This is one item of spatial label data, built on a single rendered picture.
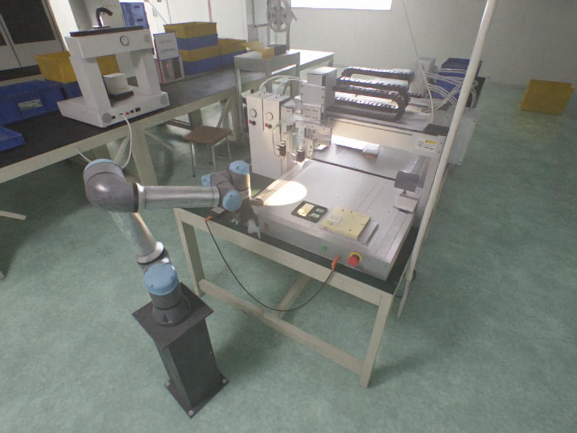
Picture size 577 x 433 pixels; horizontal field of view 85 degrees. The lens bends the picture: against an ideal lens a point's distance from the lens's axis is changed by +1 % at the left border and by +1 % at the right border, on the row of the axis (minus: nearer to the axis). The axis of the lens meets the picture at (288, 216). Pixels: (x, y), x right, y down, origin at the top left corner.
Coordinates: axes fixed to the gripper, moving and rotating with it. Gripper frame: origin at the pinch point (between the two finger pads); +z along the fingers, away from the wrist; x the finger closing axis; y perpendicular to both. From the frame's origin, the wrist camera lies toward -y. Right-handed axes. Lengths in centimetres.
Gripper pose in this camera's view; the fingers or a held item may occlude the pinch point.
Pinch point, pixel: (248, 231)
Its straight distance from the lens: 151.8
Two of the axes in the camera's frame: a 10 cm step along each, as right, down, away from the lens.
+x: 7.5, 3.9, -5.4
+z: 0.0, 8.1, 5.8
